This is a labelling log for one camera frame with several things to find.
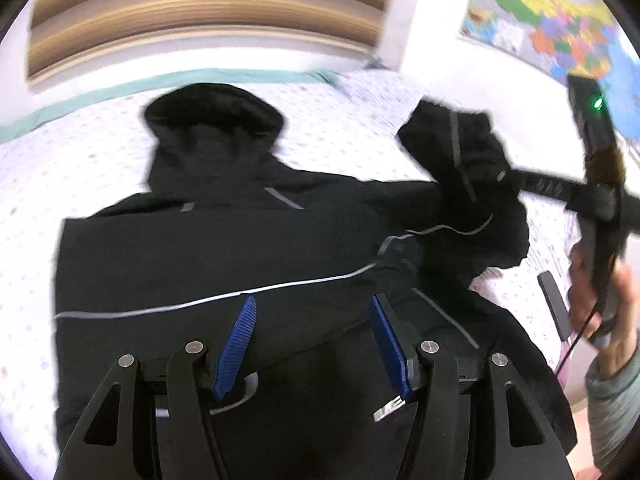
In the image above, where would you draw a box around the colourful wall map poster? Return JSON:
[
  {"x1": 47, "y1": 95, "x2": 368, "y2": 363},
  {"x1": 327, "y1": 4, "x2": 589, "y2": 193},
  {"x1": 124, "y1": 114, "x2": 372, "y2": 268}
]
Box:
[{"x1": 457, "y1": 0, "x2": 640, "y2": 148}]

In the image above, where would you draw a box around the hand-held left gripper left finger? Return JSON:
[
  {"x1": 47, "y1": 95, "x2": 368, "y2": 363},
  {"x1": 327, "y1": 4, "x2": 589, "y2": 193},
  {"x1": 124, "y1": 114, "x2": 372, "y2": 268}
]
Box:
[{"x1": 52, "y1": 295, "x2": 258, "y2": 480}]

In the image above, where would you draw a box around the black hooded jacket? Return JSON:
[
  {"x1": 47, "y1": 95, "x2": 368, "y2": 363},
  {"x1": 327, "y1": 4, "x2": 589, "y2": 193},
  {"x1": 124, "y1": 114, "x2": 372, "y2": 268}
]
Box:
[{"x1": 52, "y1": 82, "x2": 578, "y2": 480}]

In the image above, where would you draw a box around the black flat bar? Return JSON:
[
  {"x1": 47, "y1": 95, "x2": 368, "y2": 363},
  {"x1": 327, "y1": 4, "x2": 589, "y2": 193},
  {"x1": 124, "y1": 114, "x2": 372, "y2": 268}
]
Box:
[{"x1": 536, "y1": 271, "x2": 572, "y2": 340}]

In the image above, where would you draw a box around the person's right hand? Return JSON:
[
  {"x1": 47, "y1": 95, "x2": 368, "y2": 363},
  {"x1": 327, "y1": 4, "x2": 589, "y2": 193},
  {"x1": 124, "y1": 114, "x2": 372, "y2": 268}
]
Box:
[{"x1": 569, "y1": 239, "x2": 640, "y2": 362}]

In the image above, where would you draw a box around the wooden slatted headboard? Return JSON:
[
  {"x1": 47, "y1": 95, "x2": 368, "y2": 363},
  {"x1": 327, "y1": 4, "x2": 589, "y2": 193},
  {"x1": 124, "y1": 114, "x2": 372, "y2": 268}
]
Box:
[{"x1": 25, "y1": 0, "x2": 401, "y2": 83}]

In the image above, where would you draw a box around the floral quilted bed blanket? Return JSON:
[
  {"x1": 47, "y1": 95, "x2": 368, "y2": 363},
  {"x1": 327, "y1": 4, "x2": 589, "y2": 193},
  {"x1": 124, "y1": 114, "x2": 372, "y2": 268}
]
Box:
[{"x1": 0, "y1": 67, "x2": 596, "y2": 476}]

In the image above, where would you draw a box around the person's right forearm grey sleeve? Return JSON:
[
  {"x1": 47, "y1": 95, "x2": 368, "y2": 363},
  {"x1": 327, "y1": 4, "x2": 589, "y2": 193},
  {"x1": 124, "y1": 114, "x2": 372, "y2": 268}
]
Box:
[{"x1": 584, "y1": 327, "x2": 640, "y2": 476}]

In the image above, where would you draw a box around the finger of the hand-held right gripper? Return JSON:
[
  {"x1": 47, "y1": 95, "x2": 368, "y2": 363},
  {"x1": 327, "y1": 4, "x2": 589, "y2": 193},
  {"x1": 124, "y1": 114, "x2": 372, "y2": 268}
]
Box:
[{"x1": 496, "y1": 169, "x2": 577, "y2": 209}]

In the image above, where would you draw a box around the black cable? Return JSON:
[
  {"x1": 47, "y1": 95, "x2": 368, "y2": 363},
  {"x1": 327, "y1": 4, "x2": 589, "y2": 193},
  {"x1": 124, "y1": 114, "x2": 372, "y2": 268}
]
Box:
[{"x1": 555, "y1": 302, "x2": 603, "y2": 376}]

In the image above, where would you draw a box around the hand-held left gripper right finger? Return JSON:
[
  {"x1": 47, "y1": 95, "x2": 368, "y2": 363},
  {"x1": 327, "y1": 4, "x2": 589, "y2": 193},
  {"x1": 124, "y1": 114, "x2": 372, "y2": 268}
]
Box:
[{"x1": 371, "y1": 294, "x2": 571, "y2": 480}]

